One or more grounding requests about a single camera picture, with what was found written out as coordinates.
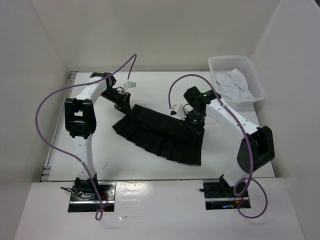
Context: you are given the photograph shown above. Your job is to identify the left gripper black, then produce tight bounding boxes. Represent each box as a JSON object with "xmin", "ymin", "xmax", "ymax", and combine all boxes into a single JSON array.
[{"xmin": 100, "ymin": 88, "xmax": 133, "ymax": 117}]

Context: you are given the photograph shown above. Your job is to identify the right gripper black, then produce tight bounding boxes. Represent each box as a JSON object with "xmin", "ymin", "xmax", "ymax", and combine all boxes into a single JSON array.
[{"xmin": 180, "ymin": 109, "xmax": 206, "ymax": 137}]

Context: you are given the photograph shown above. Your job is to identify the black skirt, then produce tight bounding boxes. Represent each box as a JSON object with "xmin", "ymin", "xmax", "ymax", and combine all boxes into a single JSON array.
[{"xmin": 112, "ymin": 104, "xmax": 205, "ymax": 166}]

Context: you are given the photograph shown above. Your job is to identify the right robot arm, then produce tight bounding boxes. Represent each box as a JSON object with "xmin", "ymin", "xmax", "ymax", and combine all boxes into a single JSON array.
[{"xmin": 183, "ymin": 86, "xmax": 275, "ymax": 197}]

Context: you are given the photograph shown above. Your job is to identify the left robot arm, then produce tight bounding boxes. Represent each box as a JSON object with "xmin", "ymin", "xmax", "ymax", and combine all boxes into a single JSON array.
[{"xmin": 64, "ymin": 72, "xmax": 131, "ymax": 200}]

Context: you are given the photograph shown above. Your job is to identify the white cloth in basket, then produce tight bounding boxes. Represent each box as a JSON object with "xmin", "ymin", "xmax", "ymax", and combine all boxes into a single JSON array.
[{"xmin": 214, "ymin": 68, "xmax": 254, "ymax": 100}]

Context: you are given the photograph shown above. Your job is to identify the white plastic basket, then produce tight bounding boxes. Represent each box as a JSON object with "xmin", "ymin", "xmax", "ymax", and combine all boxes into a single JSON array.
[{"xmin": 208, "ymin": 55, "xmax": 266, "ymax": 107}]

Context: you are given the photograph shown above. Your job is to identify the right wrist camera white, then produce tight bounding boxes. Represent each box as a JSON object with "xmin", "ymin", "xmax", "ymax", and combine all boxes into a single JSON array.
[{"xmin": 170, "ymin": 104, "xmax": 187, "ymax": 120}]

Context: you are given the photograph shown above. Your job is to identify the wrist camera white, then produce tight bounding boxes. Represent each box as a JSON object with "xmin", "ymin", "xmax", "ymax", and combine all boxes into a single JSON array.
[
  {"xmin": 123, "ymin": 81, "xmax": 137, "ymax": 90},
  {"xmin": 170, "ymin": 104, "xmax": 187, "ymax": 120}
]

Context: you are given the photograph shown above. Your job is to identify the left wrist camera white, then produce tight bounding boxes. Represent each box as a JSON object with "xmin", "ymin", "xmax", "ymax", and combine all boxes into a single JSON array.
[{"xmin": 123, "ymin": 81, "xmax": 137, "ymax": 90}]

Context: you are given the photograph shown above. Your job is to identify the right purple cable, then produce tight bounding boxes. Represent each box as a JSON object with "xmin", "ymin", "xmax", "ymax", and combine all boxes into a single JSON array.
[{"xmin": 167, "ymin": 74, "xmax": 270, "ymax": 219}]

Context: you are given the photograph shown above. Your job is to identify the purple cable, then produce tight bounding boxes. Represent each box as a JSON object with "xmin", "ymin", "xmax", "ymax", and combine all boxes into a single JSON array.
[
  {"xmin": 34, "ymin": 53, "xmax": 138, "ymax": 222},
  {"xmin": 167, "ymin": 74, "xmax": 270, "ymax": 219}
]

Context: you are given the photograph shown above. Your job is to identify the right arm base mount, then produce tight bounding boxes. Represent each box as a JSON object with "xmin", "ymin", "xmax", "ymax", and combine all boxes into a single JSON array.
[{"xmin": 199, "ymin": 179, "xmax": 251, "ymax": 211}]

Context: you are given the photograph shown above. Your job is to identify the aluminium table edge rail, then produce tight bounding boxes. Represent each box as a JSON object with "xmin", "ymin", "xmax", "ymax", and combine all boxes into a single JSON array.
[{"xmin": 39, "ymin": 71, "xmax": 78, "ymax": 182}]

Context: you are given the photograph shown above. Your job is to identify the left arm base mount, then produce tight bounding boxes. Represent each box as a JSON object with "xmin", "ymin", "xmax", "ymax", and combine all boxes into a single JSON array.
[{"xmin": 60, "ymin": 182, "xmax": 117, "ymax": 213}]

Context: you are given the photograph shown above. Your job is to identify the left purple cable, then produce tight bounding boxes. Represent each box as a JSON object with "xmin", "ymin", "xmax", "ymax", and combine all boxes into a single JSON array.
[{"xmin": 34, "ymin": 53, "xmax": 138, "ymax": 222}]

